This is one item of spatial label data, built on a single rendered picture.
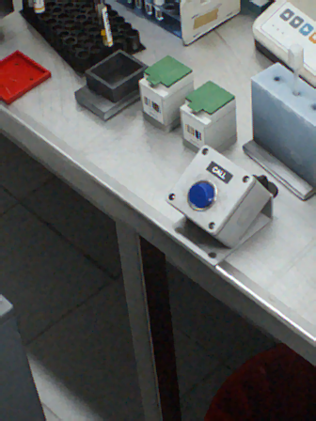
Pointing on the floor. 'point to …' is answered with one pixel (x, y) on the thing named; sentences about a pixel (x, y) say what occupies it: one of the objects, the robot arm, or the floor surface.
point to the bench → (264, 321)
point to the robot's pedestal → (16, 372)
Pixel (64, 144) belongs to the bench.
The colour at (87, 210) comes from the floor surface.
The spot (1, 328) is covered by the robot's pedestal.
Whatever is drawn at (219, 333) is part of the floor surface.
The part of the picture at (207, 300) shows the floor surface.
